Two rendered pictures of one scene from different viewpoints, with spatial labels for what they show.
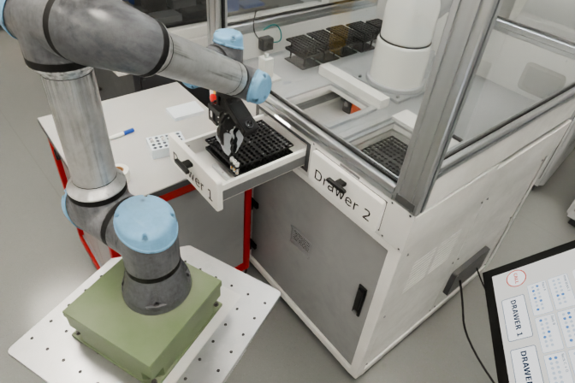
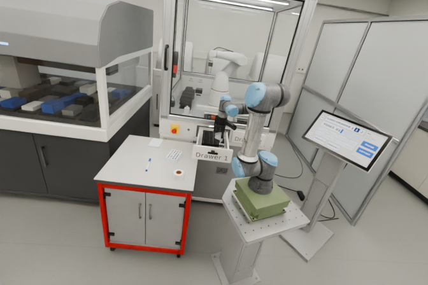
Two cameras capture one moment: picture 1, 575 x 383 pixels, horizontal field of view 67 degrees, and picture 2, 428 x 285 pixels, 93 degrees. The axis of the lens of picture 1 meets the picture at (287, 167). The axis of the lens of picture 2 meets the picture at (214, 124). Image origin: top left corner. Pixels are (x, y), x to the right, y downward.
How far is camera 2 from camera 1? 129 cm
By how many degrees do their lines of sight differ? 45
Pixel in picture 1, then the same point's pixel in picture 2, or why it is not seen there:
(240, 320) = not seen: hidden behind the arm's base
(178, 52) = not seen: hidden behind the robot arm
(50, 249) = (83, 270)
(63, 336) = (250, 224)
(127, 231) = (274, 160)
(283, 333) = (220, 213)
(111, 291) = (255, 195)
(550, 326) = (327, 136)
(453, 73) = not seen: hidden behind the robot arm
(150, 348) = (284, 197)
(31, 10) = (276, 93)
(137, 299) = (269, 187)
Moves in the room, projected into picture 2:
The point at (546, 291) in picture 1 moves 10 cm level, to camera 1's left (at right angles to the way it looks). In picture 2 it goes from (320, 131) to (316, 134)
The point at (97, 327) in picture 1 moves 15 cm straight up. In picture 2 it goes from (269, 203) to (276, 183)
